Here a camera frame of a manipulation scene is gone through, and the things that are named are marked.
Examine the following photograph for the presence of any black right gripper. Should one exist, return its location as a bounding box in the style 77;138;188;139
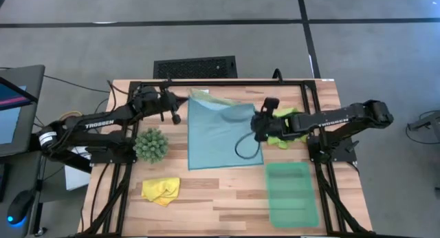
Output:
250;110;296;142

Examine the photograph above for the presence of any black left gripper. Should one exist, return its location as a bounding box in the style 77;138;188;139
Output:
131;85;190;116

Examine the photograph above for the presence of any light blue microfiber towel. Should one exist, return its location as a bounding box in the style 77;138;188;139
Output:
187;96;265;171

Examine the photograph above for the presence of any lime green microfiber towel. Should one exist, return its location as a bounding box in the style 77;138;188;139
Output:
267;107;309;150

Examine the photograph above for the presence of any pale green microfiber towel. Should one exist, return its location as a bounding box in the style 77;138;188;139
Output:
190;88;241;107

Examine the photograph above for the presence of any yellow microfiber towel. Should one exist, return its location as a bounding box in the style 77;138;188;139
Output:
140;177;182;208

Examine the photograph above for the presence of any black perforated metal box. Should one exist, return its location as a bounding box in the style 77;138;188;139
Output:
153;55;239;80

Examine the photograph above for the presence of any artificial succulent in patterned pot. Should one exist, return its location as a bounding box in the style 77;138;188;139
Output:
133;127;170;164

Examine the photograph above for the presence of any green translucent plastic bin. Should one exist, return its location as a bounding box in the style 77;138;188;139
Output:
265;162;320;228

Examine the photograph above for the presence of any white box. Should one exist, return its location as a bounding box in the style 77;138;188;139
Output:
64;147;92;191

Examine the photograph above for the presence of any grey desk monitor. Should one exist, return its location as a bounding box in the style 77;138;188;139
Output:
0;64;46;158

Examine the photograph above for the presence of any grey metal stand base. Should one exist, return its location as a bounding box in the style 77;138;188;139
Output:
405;109;440;145

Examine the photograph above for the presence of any grey office desk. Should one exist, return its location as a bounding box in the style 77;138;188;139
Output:
0;133;92;238

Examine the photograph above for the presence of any black computer mouse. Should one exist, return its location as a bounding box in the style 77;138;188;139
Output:
6;189;35;227

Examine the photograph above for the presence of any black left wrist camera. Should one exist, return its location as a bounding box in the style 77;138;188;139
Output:
170;107;182;125

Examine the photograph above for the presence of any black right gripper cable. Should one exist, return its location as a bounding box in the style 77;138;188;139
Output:
234;131;262;160

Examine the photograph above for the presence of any black aluminium table frame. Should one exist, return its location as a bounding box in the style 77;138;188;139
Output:
77;78;375;238

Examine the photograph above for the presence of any yellow cable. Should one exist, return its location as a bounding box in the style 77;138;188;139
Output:
60;110;83;121

